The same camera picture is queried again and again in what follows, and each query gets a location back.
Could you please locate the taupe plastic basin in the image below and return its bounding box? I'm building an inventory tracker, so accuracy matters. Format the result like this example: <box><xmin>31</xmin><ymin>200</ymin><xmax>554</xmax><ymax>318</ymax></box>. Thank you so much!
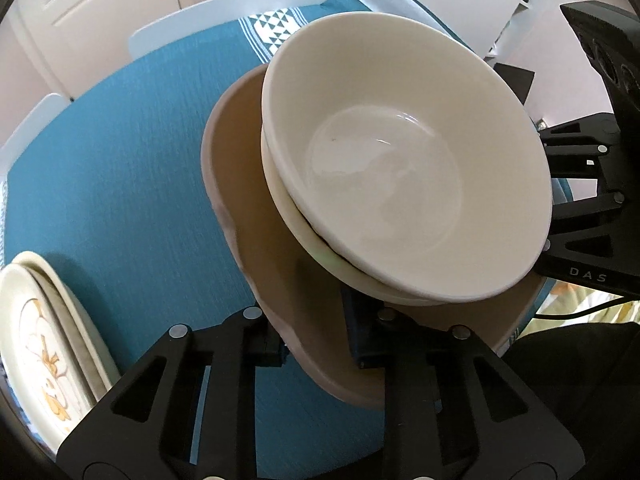
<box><xmin>200</xmin><ymin>62</ymin><xmax>548</xmax><ymax>402</ymax></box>

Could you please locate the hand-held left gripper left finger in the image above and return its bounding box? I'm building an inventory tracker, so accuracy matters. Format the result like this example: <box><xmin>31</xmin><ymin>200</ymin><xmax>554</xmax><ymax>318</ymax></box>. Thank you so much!
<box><xmin>56</xmin><ymin>306</ymin><xmax>291</xmax><ymax>480</ymax></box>

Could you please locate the thin black cable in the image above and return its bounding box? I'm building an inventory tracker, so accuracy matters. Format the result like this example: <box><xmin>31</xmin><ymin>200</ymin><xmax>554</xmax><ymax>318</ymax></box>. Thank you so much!
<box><xmin>537</xmin><ymin>299</ymin><xmax>640</xmax><ymax>322</ymax></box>

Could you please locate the blue tablecloth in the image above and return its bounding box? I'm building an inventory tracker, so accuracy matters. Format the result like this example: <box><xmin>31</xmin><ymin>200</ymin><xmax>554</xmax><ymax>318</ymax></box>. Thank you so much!
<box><xmin>0</xmin><ymin>2</ymin><xmax>573</xmax><ymax>467</ymax></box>

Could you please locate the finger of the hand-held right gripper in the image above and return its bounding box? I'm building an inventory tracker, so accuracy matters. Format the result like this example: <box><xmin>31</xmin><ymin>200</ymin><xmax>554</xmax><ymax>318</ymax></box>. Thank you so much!
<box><xmin>536</xmin><ymin>189</ymin><xmax>640</xmax><ymax>292</ymax></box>
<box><xmin>537</xmin><ymin>111</ymin><xmax>627</xmax><ymax>182</ymax></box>

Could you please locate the cream cabinet door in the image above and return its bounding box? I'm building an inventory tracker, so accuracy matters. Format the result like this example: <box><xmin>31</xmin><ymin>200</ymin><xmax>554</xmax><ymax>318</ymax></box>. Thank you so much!
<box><xmin>10</xmin><ymin>0</ymin><xmax>211</xmax><ymax>98</ymax></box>

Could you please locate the dark cloth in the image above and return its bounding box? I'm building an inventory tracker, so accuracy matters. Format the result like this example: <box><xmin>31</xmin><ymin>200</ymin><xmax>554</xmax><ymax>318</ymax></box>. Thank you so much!
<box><xmin>502</xmin><ymin>320</ymin><xmax>640</xmax><ymax>467</ymax></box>

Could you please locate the large cream plate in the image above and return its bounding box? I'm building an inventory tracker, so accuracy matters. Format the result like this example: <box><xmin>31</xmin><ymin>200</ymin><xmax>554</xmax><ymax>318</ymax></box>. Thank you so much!
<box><xmin>10</xmin><ymin>251</ymin><xmax>122</xmax><ymax>397</ymax></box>

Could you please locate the small decorated plate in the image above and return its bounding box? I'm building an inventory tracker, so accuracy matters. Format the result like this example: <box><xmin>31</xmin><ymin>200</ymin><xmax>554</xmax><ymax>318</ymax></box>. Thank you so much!
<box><xmin>0</xmin><ymin>266</ymin><xmax>98</xmax><ymax>443</ymax></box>

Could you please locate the cream bowl dotted outside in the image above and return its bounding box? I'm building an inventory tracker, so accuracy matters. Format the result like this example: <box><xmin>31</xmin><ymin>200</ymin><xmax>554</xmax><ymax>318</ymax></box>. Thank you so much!
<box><xmin>261</xmin><ymin>127</ymin><xmax>501</xmax><ymax>307</ymax></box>

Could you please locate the green striped cloth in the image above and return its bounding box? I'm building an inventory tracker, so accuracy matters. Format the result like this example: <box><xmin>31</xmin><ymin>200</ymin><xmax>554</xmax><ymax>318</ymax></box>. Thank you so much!
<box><xmin>542</xmin><ymin>280</ymin><xmax>640</xmax><ymax>328</ymax></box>

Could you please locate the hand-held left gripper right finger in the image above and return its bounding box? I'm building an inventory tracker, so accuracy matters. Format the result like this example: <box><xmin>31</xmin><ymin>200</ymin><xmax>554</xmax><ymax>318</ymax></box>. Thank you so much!
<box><xmin>342</xmin><ymin>285</ymin><xmax>587</xmax><ymax>480</ymax></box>

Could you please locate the cream bowl ribbed outside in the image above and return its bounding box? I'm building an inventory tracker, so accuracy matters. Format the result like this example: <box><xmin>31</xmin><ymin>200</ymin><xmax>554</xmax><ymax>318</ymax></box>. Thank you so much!
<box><xmin>260</xmin><ymin>11</ymin><xmax>552</xmax><ymax>302</ymax></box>

